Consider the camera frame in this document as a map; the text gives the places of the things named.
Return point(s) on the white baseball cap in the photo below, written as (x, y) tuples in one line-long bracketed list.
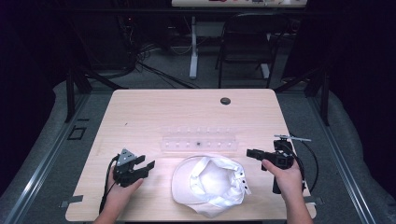
[(210, 186)]

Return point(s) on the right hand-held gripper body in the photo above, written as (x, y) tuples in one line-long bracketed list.
[(281, 157)]

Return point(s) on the dark curtain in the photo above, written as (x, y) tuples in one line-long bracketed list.
[(364, 77), (25, 77)]

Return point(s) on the black metal chair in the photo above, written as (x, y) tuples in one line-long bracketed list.
[(249, 46)]

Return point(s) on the clear acrylic rack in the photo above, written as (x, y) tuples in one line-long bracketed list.
[(199, 143)]

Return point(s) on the aluminium floor rail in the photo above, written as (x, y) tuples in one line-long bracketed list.
[(46, 161), (342, 161)]

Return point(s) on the black metal stand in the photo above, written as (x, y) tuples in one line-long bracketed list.
[(320, 90), (74, 90)]

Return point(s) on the light background table top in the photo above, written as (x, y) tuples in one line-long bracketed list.
[(239, 3)]

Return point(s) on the person's right hand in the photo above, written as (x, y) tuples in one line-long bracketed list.
[(288, 182)]

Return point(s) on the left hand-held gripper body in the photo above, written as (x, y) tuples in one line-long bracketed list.
[(124, 174)]

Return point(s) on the person's left hand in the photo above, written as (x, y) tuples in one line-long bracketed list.
[(120, 194)]

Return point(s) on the dark round table grommet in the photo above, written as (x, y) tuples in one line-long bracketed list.
[(225, 100)]

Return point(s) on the white table leg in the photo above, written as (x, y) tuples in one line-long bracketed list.
[(193, 49), (265, 71)]

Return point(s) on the grey tape strip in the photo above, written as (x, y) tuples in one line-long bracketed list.
[(314, 200), (72, 200)]

